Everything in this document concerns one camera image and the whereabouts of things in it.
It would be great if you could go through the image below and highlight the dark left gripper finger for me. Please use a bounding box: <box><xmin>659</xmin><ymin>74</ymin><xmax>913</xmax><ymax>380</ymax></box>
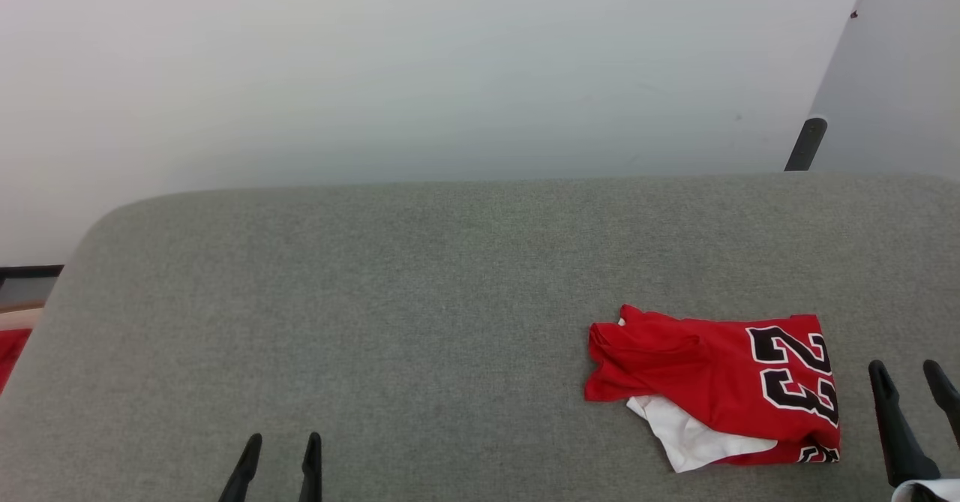
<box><xmin>218</xmin><ymin>432</ymin><xmax>264</xmax><ymax>502</ymax></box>
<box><xmin>298</xmin><ymin>431</ymin><xmax>324</xmax><ymax>502</ymax></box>

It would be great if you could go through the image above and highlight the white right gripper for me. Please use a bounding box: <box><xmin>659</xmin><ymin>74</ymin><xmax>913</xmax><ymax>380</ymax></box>
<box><xmin>868</xmin><ymin>359</ymin><xmax>960</xmax><ymax>502</ymax></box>

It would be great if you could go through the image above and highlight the red Bulls 23 jersey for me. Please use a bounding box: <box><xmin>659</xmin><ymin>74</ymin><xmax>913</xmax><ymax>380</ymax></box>
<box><xmin>584</xmin><ymin>305</ymin><xmax>842</xmax><ymax>474</ymax></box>

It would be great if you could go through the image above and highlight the red cloth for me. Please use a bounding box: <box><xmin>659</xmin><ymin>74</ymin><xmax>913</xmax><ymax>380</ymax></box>
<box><xmin>0</xmin><ymin>329</ymin><xmax>33</xmax><ymax>395</ymax></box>

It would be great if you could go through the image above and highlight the beige wooden strip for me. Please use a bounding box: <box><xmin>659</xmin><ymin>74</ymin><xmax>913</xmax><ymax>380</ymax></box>
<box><xmin>0</xmin><ymin>303</ymin><xmax>47</xmax><ymax>331</ymax></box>

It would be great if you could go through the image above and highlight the black framed box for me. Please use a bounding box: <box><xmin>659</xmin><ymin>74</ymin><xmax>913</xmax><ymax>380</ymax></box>
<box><xmin>0</xmin><ymin>264</ymin><xmax>65</xmax><ymax>310</ymax></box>

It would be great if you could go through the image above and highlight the black metal leg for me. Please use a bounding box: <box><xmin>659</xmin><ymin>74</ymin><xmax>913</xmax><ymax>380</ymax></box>
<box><xmin>784</xmin><ymin>116</ymin><xmax>829</xmax><ymax>173</ymax></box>

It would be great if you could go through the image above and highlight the grey panel board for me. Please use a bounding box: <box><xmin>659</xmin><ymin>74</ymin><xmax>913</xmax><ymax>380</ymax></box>
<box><xmin>808</xmin><ymin>0</ymin><xmax>960</xmax><ymax>181</ymax></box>

